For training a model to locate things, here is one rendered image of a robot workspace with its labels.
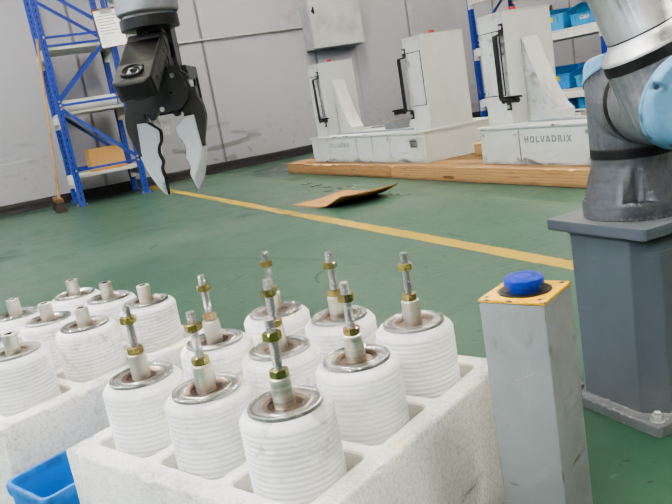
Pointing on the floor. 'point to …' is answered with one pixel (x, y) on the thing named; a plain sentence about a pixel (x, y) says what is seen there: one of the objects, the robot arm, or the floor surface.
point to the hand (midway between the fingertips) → (179, 182)
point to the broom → (50, 141)
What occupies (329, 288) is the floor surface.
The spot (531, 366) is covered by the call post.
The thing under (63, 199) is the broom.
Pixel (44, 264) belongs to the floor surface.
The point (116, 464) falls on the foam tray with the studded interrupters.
